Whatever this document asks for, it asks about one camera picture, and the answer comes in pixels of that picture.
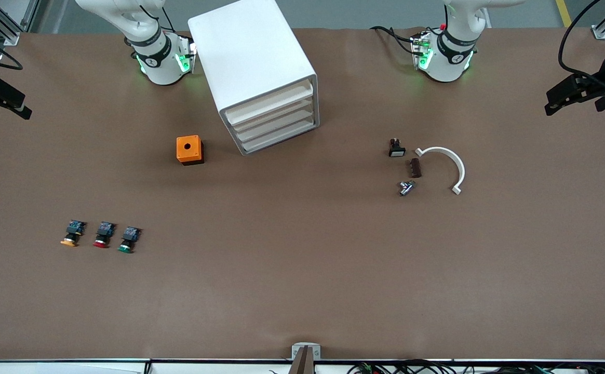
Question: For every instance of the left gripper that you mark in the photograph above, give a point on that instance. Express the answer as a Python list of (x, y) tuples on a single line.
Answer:
[(592, 87)]

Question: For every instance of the yellow push button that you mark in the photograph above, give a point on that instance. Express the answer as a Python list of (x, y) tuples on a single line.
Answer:
[(72, 235)]

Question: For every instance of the white plastic drawer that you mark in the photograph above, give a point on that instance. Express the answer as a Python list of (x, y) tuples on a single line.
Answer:
[(279, 134), (273, 112), (276, 123), (271, 101)]

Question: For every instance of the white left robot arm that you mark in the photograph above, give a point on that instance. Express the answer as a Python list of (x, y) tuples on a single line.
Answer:
[(445, 65)]

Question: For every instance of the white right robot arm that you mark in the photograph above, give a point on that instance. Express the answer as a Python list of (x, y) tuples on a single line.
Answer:
[(162, 67)]

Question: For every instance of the red push button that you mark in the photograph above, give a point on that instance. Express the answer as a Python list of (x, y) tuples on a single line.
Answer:
[(104, 235)]

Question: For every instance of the green push button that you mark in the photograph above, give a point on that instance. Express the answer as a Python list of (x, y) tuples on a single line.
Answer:
[(128, 240)]

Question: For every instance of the black square white-faced button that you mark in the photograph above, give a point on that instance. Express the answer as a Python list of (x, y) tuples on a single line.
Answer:
[(397, 150)]

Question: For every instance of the white drawer cabinet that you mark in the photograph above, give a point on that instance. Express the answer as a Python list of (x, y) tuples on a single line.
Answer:
[(250, 52)]

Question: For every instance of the silver metal fitting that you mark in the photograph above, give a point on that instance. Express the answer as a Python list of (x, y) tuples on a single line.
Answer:
[(406, 188)]

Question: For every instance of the white curved plastic bracket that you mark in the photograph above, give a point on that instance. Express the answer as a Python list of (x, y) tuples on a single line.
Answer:
[(453, 156)]

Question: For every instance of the orange button enclosure box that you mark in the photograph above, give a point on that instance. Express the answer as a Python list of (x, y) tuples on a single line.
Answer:
[(188, 148)]

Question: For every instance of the white table edge rail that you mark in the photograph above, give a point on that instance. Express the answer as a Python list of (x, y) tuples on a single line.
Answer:
[(48, 368)]

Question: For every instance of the grey table edge bracket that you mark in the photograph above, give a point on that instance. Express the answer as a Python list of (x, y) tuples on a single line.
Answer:
[(305, 356)]

